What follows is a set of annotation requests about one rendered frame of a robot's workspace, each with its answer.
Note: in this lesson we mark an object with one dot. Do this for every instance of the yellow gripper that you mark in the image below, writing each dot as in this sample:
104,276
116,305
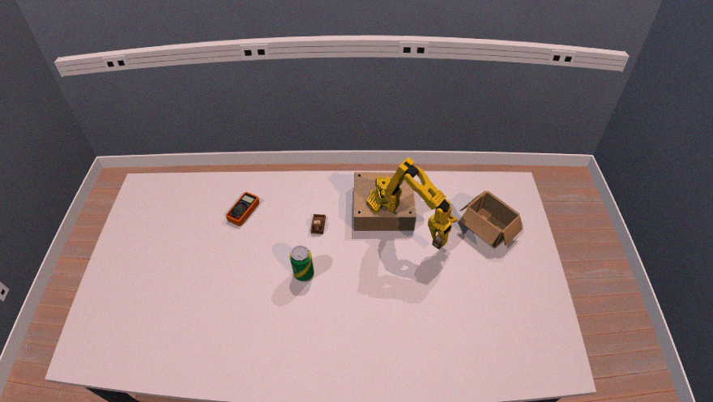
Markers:
442,229

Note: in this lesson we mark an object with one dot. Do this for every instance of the green and yellow drink can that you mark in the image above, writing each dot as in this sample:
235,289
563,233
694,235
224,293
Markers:
302,264

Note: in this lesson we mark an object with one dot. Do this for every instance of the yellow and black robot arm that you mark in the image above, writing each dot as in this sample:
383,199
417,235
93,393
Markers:
433,197

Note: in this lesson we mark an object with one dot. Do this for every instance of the orange pocket multimeter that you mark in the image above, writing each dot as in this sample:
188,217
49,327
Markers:
242,209

